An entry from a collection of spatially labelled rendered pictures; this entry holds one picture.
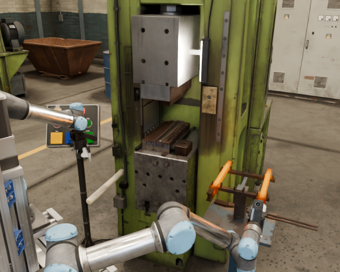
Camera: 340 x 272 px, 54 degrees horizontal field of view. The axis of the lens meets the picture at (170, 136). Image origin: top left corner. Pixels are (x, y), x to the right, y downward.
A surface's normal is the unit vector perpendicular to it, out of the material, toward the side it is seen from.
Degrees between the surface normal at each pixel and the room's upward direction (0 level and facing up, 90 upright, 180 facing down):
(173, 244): 89
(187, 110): 90
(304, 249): 0
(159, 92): 90
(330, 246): 0
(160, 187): 90
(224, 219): 0
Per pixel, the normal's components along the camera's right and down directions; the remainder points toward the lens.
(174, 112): -0.36, 0.35
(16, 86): 0.78, 0.24
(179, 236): 0.40, 0.33
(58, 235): -0.03, -0.97
